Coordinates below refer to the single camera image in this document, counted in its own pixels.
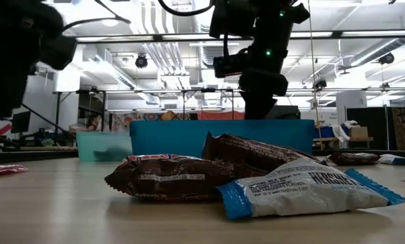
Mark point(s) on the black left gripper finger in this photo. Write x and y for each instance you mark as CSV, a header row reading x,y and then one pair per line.
x,y
2,96

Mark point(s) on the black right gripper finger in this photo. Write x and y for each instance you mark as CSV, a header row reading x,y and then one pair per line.
x,y
256,106

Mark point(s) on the brown Snickers candy bar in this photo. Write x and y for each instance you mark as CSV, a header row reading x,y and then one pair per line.
x,y
162,179
353,159
250,152

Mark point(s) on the blue white Hershey's candy bar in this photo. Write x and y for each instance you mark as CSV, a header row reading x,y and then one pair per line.
x,y
300,193
395,160

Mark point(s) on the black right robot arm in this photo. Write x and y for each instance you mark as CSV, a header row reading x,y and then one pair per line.
x,y
250,17

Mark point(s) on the black monitor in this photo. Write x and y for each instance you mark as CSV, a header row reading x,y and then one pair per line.
x,y
21,122

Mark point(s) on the red cloth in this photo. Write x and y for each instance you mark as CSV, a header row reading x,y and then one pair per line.
x,y
219,115

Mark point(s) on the wooden table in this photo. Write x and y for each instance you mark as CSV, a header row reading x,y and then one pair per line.
x,y
324,139

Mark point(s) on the white cloth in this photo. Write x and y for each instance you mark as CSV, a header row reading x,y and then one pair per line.
x,y
339,132

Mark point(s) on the blue plastic bin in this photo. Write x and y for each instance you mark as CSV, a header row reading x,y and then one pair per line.
x,y
175,139

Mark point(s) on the person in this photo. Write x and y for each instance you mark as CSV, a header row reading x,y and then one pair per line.
x,y
95,122

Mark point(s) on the cardboard box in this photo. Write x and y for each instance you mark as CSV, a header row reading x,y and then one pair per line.
x,y
358,133

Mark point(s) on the colourful patterned tapestry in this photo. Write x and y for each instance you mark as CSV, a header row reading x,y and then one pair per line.
x,y
148,117

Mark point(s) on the green translucent plastic bin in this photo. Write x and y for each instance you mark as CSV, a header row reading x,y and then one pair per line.
x,y
101,145

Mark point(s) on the black partition panel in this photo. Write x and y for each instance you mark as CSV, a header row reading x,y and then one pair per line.
x,y
375,122

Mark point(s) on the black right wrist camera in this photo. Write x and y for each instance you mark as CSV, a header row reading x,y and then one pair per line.
x,y
228,67

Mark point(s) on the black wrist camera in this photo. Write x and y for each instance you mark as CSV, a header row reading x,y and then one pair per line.
x,y
228,67
58,52

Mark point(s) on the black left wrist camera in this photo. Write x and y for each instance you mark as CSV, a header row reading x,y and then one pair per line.
x,y
58,52

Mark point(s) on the black overhead light rail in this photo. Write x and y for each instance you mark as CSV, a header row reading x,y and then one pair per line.
x,y
337,34

